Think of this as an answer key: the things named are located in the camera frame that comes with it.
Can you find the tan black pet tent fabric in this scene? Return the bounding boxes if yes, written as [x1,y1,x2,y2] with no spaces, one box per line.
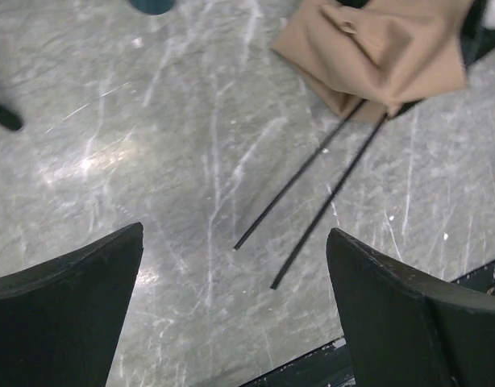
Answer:
[272,1,472,123]

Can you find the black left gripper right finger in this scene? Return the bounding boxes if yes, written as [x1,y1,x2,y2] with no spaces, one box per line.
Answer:
[327,228,495,386]

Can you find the black music stand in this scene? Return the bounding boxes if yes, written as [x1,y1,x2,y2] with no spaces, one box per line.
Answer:
[0,103,23,131]

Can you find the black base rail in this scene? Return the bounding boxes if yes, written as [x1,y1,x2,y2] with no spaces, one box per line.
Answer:
[241,260,495,387]

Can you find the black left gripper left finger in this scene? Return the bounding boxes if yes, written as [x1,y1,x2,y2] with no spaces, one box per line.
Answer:
[0,223,144,386]

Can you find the teal double pet bowl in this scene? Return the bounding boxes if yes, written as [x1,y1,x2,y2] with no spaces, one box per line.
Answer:
[129,0,176,15]

